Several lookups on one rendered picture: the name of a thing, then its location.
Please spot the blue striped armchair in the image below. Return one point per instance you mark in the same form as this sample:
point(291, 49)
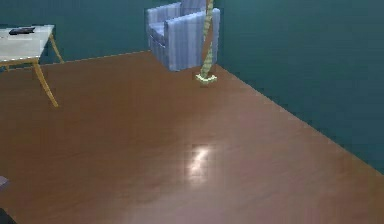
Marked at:
point(181, 40)

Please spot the black flat remote control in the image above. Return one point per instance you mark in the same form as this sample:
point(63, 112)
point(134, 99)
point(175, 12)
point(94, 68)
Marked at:
point(21, 31)

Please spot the yellow floor lamp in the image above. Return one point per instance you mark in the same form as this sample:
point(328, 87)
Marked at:
point(207, 63)

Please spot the grey box-shaped furniture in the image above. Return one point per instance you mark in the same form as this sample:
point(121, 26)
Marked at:
point(2, 182)

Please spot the white table with yellow legs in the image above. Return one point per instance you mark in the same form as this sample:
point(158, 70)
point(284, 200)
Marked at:
point(23, 45)

